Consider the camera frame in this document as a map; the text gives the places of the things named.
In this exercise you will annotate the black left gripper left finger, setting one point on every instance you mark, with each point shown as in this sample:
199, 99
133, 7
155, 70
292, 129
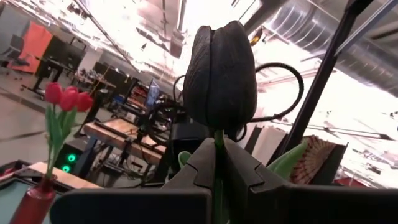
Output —
199, 168

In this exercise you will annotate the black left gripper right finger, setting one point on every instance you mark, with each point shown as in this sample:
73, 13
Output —
242, 174

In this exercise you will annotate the black artificial tulip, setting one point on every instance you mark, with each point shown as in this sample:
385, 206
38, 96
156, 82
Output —
220, 77

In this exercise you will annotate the red bottle vase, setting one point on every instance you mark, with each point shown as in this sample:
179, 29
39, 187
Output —
34, 202

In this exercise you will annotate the brown ribbed object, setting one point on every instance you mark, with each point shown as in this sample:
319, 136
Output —
314, 158

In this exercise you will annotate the blue computer monitor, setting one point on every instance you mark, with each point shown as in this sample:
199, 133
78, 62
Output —
153, 93

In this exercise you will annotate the black computer tower green lights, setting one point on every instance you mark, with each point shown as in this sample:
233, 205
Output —
71, 157

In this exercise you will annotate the orange partition panel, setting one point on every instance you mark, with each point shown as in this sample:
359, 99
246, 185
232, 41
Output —
32, 46

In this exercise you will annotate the wooden workbench black frame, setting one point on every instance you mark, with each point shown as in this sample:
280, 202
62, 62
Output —
124, 137

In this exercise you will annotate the black diagonal frame brace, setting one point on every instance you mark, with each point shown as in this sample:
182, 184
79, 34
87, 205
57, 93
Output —
326, 77

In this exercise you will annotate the silver ventilation duct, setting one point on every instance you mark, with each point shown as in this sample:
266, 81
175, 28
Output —
326, 34

